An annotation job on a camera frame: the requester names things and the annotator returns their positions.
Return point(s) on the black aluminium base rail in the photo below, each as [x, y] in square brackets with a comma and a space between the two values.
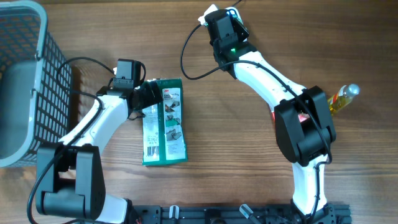
[270, 214]

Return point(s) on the pink Kleenex tissue pack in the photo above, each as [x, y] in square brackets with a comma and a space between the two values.
[303, 117]

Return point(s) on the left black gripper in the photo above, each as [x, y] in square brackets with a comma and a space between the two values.
[149, 99]

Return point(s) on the yellow oil bottle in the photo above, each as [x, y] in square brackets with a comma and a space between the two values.
[343, 97]

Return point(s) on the mint green wipes sachet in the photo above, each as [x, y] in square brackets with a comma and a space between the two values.
[234, 13]

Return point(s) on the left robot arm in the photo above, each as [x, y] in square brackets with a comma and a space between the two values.
[69, 179]

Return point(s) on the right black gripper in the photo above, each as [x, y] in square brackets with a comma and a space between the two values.
[241, 33]

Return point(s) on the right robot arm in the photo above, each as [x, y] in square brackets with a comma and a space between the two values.
[304, 129]

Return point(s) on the grey plastic mesh basket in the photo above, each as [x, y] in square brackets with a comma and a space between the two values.
[35, 103]

